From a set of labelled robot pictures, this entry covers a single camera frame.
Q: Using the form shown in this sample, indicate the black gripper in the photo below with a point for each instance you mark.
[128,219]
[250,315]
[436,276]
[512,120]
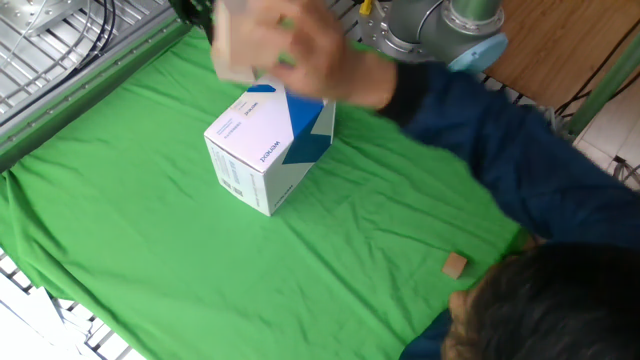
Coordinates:
[192,12]

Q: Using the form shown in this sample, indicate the wooden cube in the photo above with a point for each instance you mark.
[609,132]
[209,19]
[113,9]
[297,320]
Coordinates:
[227,50]

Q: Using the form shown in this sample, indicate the left forearm in blue sleeve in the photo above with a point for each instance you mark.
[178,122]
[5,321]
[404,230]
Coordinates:
[425,340]

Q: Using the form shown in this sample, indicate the right forearm in blue sleeve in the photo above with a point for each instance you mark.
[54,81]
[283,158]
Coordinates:
[510,155]

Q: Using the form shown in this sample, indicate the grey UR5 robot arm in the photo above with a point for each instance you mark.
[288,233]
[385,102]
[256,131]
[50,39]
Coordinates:
[430,30]

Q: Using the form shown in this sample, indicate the person's right hand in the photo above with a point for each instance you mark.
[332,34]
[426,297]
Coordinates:
[310,55]

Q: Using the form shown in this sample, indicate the white and blue cardboard box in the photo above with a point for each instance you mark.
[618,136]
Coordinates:
[260,145]

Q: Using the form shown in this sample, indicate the silver metal mounting plate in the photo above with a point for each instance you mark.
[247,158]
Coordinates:
[35,12]

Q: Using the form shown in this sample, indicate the yellow connector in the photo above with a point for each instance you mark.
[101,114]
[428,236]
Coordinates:
[366,7]

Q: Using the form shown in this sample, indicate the green cloth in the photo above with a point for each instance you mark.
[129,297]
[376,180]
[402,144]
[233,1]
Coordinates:
[150,240]

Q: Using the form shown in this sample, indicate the stack of white papers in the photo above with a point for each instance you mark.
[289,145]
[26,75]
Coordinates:
[30,325]

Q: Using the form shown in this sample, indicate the small wooden block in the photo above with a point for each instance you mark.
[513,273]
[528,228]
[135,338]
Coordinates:
[454,265]

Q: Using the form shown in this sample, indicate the person's head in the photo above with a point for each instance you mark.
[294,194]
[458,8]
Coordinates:
[550,310]

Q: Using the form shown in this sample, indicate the grey aluminium frame rail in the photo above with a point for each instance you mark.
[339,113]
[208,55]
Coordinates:
[75,95]

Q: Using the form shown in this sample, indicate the green frame pole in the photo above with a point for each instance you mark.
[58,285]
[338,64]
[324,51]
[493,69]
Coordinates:
[605,85]

